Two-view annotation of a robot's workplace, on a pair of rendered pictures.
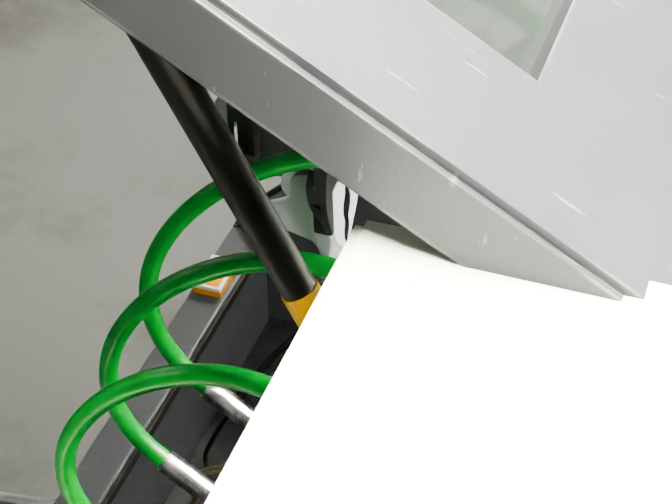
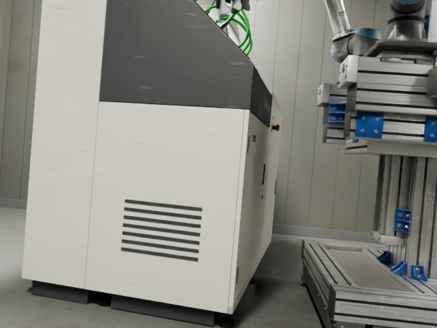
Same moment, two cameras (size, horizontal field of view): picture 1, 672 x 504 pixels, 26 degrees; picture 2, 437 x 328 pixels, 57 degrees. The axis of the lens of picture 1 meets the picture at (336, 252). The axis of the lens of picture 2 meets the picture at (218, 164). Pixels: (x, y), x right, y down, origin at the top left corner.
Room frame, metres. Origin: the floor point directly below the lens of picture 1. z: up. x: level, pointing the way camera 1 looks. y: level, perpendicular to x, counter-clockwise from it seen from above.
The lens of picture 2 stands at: (2.65, -0.15, 0.62)
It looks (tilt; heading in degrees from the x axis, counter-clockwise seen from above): 1 degrees down; 174
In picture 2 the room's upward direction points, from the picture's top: 5 degrees clockwise
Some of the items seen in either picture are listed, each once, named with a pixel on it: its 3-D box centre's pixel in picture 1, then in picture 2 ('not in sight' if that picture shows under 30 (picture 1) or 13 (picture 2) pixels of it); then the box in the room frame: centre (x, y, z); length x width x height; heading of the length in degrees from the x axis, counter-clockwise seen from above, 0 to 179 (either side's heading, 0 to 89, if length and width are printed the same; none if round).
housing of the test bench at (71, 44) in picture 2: not in sight; (139, 126); (0.36, -0.35, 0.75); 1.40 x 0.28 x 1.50; 161
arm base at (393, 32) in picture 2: not in sight; (404, 36); (1.31, 0.61, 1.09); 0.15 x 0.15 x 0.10
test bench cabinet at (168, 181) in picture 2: not in sight; (190, 204); (0.83, -0.06, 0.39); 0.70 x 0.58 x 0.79; 161
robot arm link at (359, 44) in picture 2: not in sight; (365, 43); (0.82, 0.70, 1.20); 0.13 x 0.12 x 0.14; 14
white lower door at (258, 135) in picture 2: not in sight; (253, 200); (0.93, 0.21, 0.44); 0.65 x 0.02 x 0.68; 161
